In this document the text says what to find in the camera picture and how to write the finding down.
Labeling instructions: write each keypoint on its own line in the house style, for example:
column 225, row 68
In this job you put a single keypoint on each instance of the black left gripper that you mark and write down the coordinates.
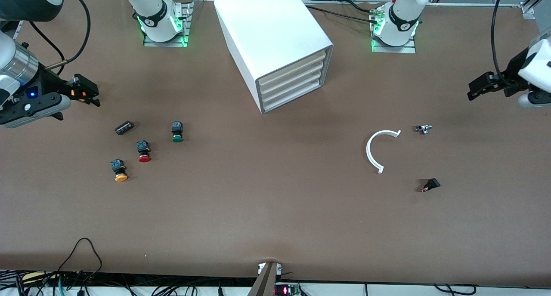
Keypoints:
column 513, row 71

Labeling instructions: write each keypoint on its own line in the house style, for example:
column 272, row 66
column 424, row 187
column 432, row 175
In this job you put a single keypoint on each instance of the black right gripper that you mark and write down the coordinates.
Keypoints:
column 50, row 84

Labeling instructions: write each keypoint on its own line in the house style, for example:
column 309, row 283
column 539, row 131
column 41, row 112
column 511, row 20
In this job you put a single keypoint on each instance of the green push button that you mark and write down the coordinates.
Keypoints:
column 177, row 130

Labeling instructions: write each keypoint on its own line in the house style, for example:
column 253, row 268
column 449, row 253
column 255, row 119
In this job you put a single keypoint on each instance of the cream plastic drawer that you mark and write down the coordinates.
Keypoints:
column 292, row 78
column 292, row 87
column 292, row 96
column 292, row 68

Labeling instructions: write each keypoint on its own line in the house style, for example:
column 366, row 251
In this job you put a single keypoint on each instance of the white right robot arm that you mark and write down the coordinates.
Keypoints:
column 155, row 12

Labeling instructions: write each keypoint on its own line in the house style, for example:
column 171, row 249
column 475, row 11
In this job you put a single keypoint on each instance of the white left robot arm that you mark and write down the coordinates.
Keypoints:
column 404, row 12

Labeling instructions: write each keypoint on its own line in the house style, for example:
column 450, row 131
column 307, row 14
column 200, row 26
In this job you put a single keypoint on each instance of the red push button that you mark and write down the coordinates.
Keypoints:
column 143, row 152

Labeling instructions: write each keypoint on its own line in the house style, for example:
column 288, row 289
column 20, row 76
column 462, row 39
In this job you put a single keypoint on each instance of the yellow push button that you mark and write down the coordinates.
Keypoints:
column 119, row 170

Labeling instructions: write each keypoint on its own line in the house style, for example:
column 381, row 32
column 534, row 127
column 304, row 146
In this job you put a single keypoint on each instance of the white drawer cabinet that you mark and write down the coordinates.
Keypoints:
column 271, row 29

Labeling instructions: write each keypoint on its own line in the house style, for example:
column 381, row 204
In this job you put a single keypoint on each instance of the black cylindrical capacitor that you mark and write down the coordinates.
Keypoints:
column 124, row 127

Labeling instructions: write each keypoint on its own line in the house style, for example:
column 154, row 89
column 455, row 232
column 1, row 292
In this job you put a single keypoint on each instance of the small metal connector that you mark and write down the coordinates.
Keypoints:
column 424, row 128

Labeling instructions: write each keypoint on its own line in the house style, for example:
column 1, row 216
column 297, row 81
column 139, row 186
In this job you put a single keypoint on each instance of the white C-shaped clamp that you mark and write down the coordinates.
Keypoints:
column 368, row 152

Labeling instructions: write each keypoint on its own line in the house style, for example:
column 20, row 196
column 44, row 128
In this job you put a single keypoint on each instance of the red LED display device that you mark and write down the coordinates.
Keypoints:
column 286, row 290

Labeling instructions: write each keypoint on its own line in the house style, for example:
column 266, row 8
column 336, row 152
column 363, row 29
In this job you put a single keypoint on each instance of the aluminium frame profile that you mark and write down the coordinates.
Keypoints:
column 528, row 10

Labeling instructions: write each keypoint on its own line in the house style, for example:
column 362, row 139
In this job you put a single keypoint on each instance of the aluminium arm base plate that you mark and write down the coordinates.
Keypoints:
column 394, row 49
column 187, row 29

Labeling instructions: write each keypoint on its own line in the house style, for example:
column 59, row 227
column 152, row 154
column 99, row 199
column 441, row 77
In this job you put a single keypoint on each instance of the small black switch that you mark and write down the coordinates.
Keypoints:
column 432, row 183

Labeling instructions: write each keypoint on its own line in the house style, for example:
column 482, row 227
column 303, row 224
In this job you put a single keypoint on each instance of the grey mounting post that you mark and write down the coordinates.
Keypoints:
column 264, row 283

